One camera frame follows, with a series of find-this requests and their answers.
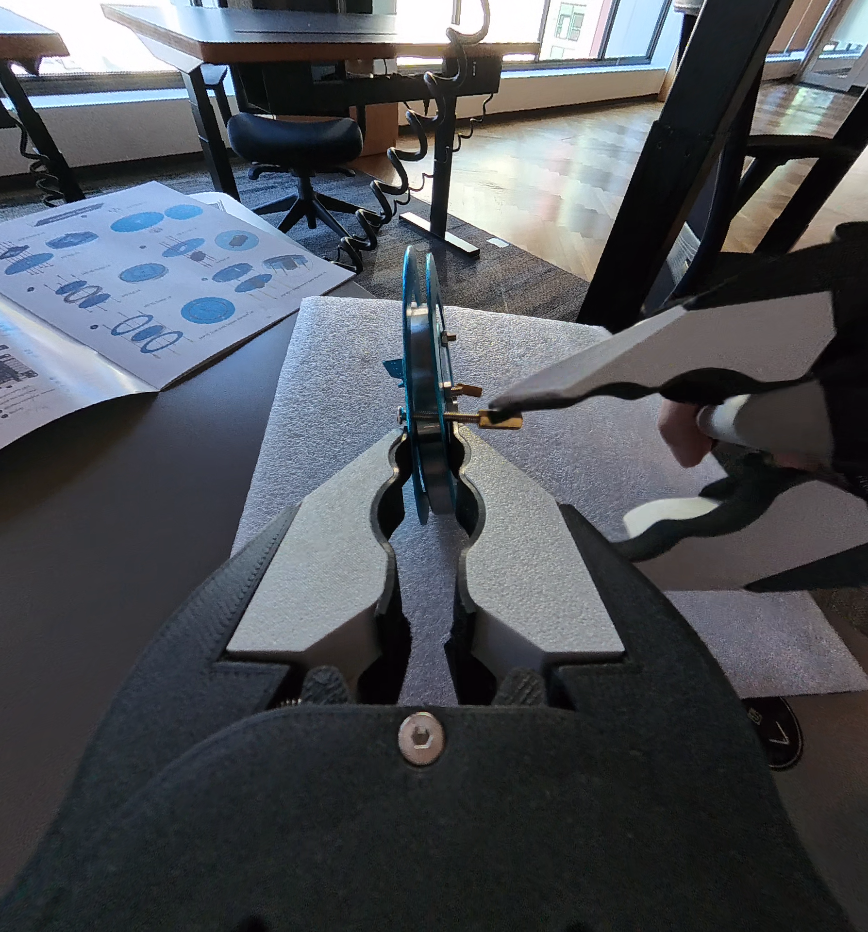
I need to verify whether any white foam sheet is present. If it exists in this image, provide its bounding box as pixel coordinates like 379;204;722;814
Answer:
232;295;868;706

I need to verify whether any black stool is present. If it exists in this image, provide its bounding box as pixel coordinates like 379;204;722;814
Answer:
226;113;384;234

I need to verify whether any large window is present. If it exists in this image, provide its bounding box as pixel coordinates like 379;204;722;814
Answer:
0;0;868;110

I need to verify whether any black metal frame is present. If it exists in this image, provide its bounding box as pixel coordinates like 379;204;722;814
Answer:
576;0;795;329

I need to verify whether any person's right hand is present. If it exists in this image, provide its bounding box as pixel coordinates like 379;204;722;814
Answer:
658;399;715;468

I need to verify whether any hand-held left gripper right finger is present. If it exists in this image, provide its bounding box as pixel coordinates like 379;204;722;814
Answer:
449;422;626;706

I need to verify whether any black office chair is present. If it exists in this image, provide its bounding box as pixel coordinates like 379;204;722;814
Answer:
649;134;868;307

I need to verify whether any open instruction booklet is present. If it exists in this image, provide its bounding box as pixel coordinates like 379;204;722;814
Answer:
0;182;355;470

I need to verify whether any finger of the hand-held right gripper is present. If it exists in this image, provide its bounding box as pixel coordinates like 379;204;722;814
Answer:
622;465;868;594
489;290;840;468

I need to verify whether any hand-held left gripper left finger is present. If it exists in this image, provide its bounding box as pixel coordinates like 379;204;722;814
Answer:
226;428;415;706

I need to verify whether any round black desk grommet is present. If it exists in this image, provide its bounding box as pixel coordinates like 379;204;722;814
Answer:
743;698;805;769

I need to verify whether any thick black coiled cable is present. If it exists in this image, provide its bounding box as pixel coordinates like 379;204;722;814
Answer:
335;0;501;272

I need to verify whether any blue metal turntable assembly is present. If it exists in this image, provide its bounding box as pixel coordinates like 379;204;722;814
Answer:
383;244;487;527

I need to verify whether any thin black coiled cable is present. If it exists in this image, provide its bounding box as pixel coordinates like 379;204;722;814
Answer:
19;124;67;208

